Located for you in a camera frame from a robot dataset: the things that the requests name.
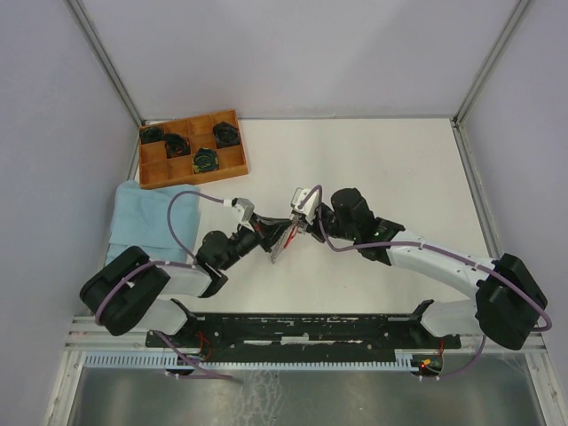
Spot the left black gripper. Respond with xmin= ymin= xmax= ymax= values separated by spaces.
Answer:
xmin=220 ymin=212 xmax=293 ymax=271

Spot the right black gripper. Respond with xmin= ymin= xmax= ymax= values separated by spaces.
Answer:
xmin=297 ymin=201 xmax=358 ymax=243

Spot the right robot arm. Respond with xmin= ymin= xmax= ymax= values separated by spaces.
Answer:
xmin=291 ymin=186 xmax=551 ymax=351

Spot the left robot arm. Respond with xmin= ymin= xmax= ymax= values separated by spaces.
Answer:
xmin=80 ymin=215 xmax=292 ymax=346

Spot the black coil with green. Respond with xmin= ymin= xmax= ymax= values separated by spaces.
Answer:
xmin=192 ymin=147 xmax=219 ymax=174

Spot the black coil top right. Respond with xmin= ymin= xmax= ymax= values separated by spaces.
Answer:
xmin=212 ymin=122 xmax=241 ymax=149

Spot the wooden compartment tray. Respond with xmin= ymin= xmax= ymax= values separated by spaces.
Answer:
xmin=138 ymin=109 xmax=249 ymax=189

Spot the light blue cloth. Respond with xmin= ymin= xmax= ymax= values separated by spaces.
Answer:
xmin=105 ymin=180 xmax=200 ymax=264

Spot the black coil top left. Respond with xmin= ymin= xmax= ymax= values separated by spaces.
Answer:
xmin=138 ymin=126 xmax=164 ymax=145

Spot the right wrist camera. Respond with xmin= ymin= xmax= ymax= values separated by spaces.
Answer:
xmin=290 ymin=187 xmax=320 ymax=225

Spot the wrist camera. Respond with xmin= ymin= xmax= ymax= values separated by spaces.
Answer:
xmin=223 ymin=197 xmax=255 ymax=224
xmin=290 ymin=187 xmax=320 ymax=225

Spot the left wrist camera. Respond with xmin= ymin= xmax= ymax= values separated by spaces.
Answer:
xmin=223 ymin=197 xmax=255 ymax=224

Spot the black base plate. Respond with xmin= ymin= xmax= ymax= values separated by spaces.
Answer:
xmin=170 ymin=301 xmax=462 ymax=364

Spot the slotted cable duct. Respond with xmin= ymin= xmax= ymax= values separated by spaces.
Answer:
xmin=83 ymin=350 xmax=445 ymax=369

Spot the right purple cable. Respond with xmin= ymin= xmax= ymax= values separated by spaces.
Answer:
xmin=299 ymin=184 xmax=554 ymax=380

